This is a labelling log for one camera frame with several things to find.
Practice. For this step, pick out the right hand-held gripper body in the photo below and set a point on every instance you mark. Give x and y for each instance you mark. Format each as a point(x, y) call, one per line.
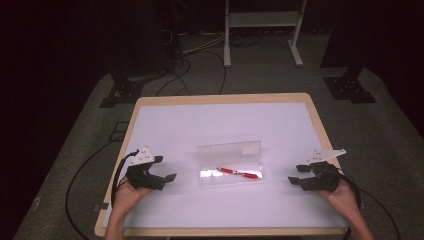
point(321, 178)

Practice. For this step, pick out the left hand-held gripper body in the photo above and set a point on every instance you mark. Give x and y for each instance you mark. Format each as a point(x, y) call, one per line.
point(143, 175)

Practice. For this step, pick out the red pen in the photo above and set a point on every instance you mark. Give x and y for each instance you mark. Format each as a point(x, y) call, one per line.
point(237, 173)

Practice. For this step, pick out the clear plastic pencil case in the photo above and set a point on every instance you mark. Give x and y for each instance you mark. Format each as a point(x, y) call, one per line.
point(230, 163)

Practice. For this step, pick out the person's left hand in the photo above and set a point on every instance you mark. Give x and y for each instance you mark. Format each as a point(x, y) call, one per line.
point(128, 200)

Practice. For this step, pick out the person's right hand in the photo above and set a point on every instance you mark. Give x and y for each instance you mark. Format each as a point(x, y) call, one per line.
point(345, 198)

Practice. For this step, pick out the black tape strip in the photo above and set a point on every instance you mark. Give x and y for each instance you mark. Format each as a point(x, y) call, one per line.
point(100, 207)

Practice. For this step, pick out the black stand base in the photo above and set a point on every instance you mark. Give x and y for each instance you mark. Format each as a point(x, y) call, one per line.
point(123, 91)
point(348, 88)

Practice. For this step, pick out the white table mat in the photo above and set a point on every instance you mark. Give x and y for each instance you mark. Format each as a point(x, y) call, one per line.
point(240, 123)

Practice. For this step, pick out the wooden table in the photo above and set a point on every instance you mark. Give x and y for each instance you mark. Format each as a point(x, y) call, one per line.
point(220, 98)

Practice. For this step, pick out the white metal stand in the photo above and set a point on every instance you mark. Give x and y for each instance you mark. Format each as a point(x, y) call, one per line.
point(263, 19)

